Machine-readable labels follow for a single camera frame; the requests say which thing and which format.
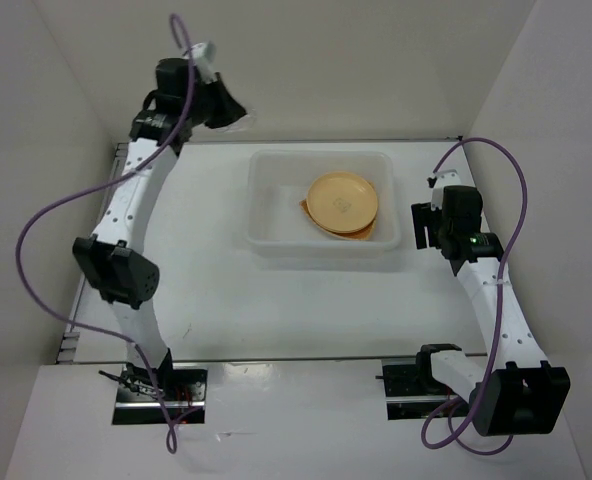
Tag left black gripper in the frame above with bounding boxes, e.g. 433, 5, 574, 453
185, 74, 247, 131

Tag clear plastic cup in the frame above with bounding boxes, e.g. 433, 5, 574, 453
222, 107, 257, 134

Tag woven bamboo basket tray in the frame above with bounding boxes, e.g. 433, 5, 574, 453
299, 199, 378, 241

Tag yellow plastic plate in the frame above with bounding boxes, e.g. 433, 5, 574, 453
305, 171, 379, 213

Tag white plastic bin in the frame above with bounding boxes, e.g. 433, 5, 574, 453
245, 150, 402, 259

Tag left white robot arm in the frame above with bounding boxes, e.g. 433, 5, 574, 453
72, 58, 247, 400

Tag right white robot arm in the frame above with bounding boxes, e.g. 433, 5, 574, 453
411, 185, 571, 436

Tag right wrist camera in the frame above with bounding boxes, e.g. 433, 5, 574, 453
427, 169, 462, 211

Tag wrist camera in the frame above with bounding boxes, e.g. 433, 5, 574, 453
427, 169, 462, 211
182, 41, 218, 84

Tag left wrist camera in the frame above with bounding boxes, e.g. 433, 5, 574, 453
182, 41, 218, 84

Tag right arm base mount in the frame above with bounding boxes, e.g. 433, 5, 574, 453
375, 358, 456, 421

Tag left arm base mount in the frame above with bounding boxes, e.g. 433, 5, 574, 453
98, 367, 208, 425

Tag aluminium table edge rail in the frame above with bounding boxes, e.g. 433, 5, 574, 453
55, 142, 128, 365

